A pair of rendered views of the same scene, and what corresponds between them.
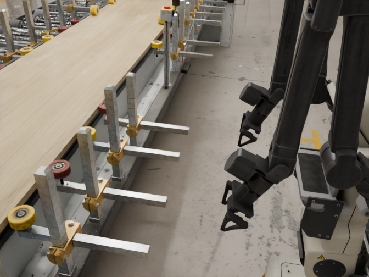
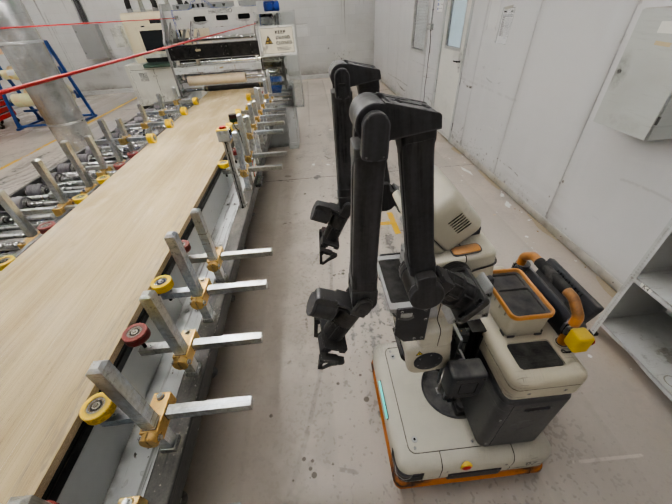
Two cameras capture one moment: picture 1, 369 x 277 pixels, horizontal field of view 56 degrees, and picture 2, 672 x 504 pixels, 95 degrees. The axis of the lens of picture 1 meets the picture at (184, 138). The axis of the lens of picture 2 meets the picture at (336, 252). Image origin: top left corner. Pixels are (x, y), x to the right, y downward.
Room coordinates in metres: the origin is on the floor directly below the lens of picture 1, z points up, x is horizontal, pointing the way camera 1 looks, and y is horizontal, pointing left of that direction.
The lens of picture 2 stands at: (0.21, -0.08, 1.74)
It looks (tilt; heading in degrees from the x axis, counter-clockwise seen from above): 38 degrees down; 348
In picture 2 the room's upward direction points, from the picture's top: 4 degrees counter-clockwise
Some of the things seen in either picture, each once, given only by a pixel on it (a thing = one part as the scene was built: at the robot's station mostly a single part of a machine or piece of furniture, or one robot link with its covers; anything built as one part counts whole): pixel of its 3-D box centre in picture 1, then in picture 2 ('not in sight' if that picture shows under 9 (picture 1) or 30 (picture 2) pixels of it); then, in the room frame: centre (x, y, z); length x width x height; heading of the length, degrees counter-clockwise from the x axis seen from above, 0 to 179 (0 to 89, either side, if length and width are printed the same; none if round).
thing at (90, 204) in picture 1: (96, 194); (185, 349); (0.98, 0.33, 0.81); 0.14 x 0.06 x 0.05; 171
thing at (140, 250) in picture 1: (83, 241); (178, 411); (0.75, 0.31, 0.82); 0.43 x 0.03 x 0.04; 81
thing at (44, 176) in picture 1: (57, 231); (142, 414); (0.72, 0.37, 0.90); 0.04 x 0.04 x 0.48; 81
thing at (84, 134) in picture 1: (91, 184); (176, 342); (0.96, 0.33, 0.88); 0.04 x 0.04 x 0.48; 81
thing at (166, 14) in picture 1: (167, 14); (224, 134); (2.19, 0.14, 1.18); 0.07 x 0.07 x 0.08; 81
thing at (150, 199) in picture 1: (111, 194); (202, 343); (0.99, 0.27, 0.80); 0.43 x 0.03 x 0.04; 81
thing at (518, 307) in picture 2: not in sight; (511, 301); (0.81, -0.84, 0.87); 0.23 x 0.15 x 0.11; 171
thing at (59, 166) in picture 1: (61, 176); (141, 340); (1.02, 0.47, 0.85); 0.08 x 0.08 x 0.11
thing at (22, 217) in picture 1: (24, 225); (105, 413); (0.78, 0.51, 0.85); 0.08 x 0.08 x 0.11
